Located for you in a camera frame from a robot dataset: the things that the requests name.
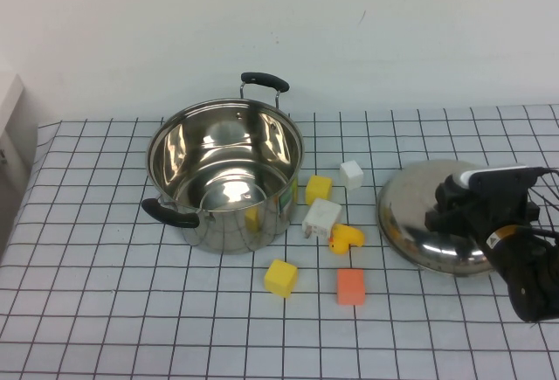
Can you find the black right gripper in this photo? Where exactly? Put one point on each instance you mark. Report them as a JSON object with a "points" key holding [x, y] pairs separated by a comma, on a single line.
{"points": [[498, 205]]}

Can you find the steel lid with black knob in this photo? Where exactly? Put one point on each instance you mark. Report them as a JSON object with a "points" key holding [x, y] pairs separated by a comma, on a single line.
{"points": [[406, 205]]}

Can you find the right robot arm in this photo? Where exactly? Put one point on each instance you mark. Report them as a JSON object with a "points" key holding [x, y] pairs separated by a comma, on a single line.
{"points": [[526, 275]]}

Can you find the white foam cube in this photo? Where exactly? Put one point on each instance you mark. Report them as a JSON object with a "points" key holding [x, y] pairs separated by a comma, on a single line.
{"points": [[351, 174]]}

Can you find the yellow rubber duck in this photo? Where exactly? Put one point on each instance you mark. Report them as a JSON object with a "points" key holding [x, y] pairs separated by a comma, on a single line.
{"points": [[347, 236]]}

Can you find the white power plug adapter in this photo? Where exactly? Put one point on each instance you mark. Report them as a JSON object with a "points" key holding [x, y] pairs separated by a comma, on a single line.
{"points": [[322, 218]]}

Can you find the orange foam block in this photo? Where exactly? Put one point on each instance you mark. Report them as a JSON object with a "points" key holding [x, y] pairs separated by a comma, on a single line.
{"points": [[350, 287]]}

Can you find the yellow foam cube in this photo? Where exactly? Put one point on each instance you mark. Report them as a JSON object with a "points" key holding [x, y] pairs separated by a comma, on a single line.
{"points": [[280, 278], [318, 190]]}

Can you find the white black grid tablecloth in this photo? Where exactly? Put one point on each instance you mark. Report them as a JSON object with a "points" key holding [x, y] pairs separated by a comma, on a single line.
{"points": [[131, 310]]}

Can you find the white cabinet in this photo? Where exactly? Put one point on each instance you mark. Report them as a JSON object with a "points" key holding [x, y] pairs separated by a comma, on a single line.
{"points": [[13, 144]]}

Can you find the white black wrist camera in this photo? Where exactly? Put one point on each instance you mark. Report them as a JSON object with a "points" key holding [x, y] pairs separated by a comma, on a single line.
{"points": [[485, 174]]}

